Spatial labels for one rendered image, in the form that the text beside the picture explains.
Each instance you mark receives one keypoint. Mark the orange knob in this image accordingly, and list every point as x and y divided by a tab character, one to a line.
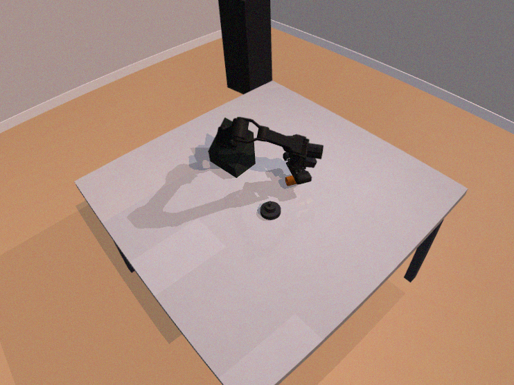
290	180

